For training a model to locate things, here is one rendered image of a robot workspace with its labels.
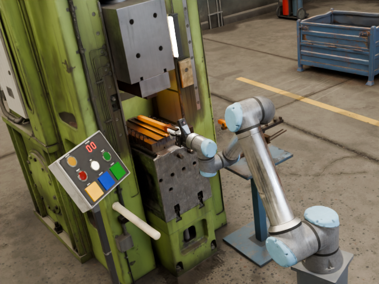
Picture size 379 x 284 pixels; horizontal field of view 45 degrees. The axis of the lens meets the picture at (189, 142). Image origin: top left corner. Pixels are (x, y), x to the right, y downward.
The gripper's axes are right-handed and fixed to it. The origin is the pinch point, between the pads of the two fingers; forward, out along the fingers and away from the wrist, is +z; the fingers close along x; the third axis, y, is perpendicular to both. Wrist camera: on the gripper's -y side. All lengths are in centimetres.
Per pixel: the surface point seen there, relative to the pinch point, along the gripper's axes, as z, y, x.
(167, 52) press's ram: 3.6, -42.3, 8.5
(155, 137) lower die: 7.5, 5.9, -6.2
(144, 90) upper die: 3.4, -26.0, -10.3
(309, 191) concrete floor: -4, 104, 122
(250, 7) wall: 530, 87, 602
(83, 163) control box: -13, -8, -61
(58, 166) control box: -14, -12, -73
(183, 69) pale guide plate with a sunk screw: 15.4, -25.6, 26.2
